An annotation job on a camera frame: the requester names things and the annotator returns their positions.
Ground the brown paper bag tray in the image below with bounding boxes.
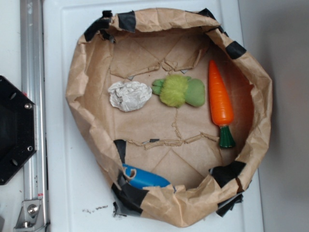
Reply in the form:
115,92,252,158
66,8,272,227

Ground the white plastic tray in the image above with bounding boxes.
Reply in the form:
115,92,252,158
42,0,265,232

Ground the aluminium extrusion rail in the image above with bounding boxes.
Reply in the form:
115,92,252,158
20,0,50,232

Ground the orange toy carrot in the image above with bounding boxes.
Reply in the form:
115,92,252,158
208,60,236,148

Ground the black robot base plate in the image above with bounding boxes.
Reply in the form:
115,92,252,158
0,76,36,185

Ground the metal corner bracket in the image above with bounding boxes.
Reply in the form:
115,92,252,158
14,200,44,232

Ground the white paper ball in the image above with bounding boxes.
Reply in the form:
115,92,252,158
108,81,152,112

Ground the green fuzzy plush toy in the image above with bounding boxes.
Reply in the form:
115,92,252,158
152,74,206,108

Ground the blue plastic toy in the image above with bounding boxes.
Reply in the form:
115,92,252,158
123,163,170,189

